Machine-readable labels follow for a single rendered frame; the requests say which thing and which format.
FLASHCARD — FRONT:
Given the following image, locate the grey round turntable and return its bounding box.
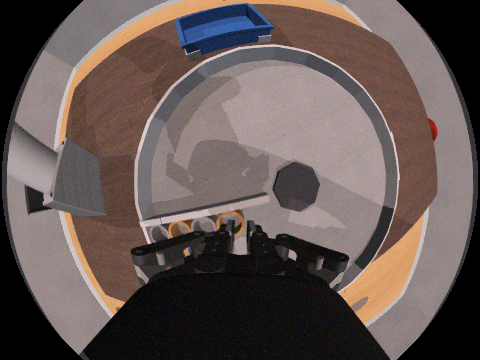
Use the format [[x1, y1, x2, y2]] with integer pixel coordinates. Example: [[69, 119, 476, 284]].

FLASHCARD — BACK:
[[134, 44, 400, 293]]

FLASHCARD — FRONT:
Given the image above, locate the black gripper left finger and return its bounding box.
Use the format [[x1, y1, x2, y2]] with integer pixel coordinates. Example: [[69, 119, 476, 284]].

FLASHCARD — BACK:
[[131, 220, 235, 286]]

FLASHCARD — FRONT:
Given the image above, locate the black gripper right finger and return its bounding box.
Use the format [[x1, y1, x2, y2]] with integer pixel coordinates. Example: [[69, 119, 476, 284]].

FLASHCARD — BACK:
[[246, 220, 349, 291]]

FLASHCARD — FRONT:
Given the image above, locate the blue crate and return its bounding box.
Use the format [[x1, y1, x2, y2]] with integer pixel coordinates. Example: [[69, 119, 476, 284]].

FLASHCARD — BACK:
[[175, 3, 274, 61]]

